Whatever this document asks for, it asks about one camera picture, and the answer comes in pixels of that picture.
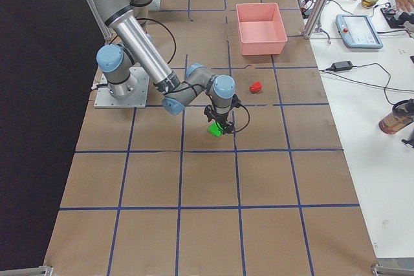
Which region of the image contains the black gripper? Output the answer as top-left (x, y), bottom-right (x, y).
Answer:
top-left (204, 105), bottom-right (234, 134)

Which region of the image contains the green toy block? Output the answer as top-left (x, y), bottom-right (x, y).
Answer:
top-left (208, 122), bottom-right (223, 137)

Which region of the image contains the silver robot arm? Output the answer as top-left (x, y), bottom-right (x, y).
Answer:
top-left (93, 0), bottom-right (240, 134)

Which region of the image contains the pink plastic box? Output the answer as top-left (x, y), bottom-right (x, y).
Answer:
top-left (236, 3), bottom-right (287, 56)

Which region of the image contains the red toy block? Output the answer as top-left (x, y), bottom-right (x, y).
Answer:
top-left (249, 81), bottom-right (263, 94)

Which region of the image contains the black power adapter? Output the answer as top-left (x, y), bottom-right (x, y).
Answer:
top-left (331, 61), bottom-right (353, 72)

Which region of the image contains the blue teach pendant tablet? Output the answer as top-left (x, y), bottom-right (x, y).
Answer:
top-left (335, 14), bottom-right (383, 50)

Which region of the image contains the brown water bottle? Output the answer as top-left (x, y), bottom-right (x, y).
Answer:
top-left (378, 99), bottom-right (413, 134)

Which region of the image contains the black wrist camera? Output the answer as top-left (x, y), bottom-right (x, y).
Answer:
top-left (230, 94), bottom-right (242, 109)

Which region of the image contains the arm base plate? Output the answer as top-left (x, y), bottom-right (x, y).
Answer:
top-left (147, 0), bottom-right (162, 11)
top-left (94, 67), bottom-right (150, 109)

